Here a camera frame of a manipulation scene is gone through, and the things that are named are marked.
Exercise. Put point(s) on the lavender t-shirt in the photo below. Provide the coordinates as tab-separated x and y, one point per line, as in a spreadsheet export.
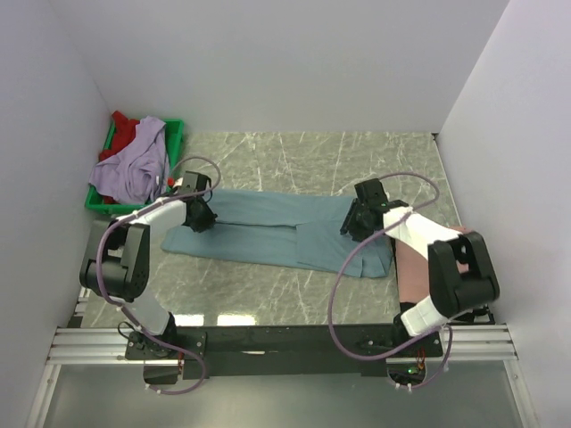
138	173

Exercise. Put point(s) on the folded pink t-shirt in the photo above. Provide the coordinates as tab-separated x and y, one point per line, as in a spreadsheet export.
411	274

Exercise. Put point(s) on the blue t-shirt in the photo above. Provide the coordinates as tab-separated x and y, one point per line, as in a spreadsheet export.
284	230

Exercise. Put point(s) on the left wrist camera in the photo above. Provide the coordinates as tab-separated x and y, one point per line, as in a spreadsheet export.
190	183

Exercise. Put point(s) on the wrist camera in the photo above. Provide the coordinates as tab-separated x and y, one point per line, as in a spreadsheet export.
190	183
371	193

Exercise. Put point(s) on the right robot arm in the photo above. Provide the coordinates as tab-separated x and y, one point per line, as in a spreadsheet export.
461	276

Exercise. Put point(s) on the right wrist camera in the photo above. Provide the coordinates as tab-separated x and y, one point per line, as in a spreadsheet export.
371	193

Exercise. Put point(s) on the black base beam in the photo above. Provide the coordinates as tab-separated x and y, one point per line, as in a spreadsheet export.
205	352

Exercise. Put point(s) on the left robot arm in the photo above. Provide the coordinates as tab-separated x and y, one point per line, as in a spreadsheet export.
116	261

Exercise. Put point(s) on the aluminium rail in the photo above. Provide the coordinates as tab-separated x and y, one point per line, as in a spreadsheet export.
104	346

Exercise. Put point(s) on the red t-shirt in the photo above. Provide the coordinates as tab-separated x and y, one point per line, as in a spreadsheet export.
124	133

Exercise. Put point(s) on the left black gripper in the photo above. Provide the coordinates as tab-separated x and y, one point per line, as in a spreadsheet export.
208	221

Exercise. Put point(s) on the green plastic bin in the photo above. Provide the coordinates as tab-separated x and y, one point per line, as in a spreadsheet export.
174	143

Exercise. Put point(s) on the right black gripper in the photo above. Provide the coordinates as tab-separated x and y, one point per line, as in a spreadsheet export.
349	224

